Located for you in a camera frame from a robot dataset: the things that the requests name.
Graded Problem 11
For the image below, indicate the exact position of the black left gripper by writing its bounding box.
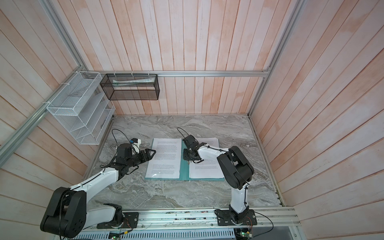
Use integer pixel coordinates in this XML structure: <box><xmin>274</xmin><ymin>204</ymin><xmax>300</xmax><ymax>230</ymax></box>
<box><xmin>126</xmin><ymin>148</ymin><xmax>157</xmax><ymax>168</ymax></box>

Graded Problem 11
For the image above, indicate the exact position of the printed paper sheet dense text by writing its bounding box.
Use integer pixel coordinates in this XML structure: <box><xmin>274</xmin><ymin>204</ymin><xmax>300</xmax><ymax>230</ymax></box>
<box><xmin>145</xmin><ymin>138</ymin><xmax>182</xmax><ymax>180</ymax></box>

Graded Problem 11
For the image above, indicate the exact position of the green file folder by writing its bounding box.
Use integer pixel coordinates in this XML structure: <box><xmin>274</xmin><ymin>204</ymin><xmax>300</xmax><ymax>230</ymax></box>
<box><xmin>147</xmin><ymin>141</ymin><xmax>224</xmax><ymax>181</ymax></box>

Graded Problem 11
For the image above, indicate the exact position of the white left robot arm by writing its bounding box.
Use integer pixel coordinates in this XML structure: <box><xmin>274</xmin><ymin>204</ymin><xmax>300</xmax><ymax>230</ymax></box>
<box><xmin>40</xmin><ymin>141</ymin><xmax>156</xmax><ymax>239</ymax></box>

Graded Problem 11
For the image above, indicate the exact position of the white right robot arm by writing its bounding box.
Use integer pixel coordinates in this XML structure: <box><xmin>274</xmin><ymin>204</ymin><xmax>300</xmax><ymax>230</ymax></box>
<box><xmin>183</xmin><ymin>135</ymin><xmax>255</xmax><ymax>226</ymax></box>

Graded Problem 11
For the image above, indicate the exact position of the black mesh basket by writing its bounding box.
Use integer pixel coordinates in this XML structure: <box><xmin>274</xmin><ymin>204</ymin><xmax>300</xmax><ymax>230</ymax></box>
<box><xmin>100</xmin><ymin>74</ymin><xmax>160</xmax><ymax>101</ymax></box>

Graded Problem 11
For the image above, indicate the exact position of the paper inside black basket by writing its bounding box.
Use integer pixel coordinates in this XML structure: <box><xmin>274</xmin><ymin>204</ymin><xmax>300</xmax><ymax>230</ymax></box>
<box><xmin>112</xmin><ymin>77</ymin><xmax>156</xmax><ymax>87</ymax></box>

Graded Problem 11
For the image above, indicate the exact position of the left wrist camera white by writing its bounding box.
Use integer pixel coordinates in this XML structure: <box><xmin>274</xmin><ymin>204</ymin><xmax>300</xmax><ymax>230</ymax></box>
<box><xmin>130</xmin><ymin>138</ymin><xmax>142</xmax><ymax>149</ymax></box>

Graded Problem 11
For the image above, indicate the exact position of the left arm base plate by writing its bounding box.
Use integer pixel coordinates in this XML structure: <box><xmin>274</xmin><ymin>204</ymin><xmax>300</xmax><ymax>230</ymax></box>
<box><xmin>97</xmin><ymin>212</ymin><xmax>139</xmax><ymax>229</ymax></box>

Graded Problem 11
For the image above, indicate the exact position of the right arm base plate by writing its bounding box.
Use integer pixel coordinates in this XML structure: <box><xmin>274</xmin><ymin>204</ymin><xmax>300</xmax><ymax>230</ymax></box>
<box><xmin>214</xmin><ymin>209</ymin><xmax>258</xmax><ymax>226</ymax></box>

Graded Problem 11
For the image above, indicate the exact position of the white wire mesh shelf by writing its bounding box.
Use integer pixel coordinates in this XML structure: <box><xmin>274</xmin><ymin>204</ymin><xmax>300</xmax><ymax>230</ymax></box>
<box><xmin>47</xmin><ymin>72</ymin><xmax>115</xmax><ymax>145</ymax></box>

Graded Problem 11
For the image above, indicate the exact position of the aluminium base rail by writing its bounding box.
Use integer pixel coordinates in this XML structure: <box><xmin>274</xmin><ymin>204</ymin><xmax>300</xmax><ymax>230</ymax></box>
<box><xmin>89</xmin><ymin>206</ymin><xmax>301</xmax><ymax>232</ymax></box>

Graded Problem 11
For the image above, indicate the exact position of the horizontal aluminium frame bar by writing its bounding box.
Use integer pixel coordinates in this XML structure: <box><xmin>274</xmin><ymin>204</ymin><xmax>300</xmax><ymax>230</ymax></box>
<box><xmin>98</xmin><ymin>70</ymin><xmax>269</xmax><ymax>78</ymax></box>

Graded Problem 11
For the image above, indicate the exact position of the left aluminium frame bar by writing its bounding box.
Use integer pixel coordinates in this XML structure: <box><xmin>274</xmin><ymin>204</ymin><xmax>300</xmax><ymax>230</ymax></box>
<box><xmin>1</xmin><ymin>66</ymin><xmax>85</xmax><ymax>167</ymax></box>

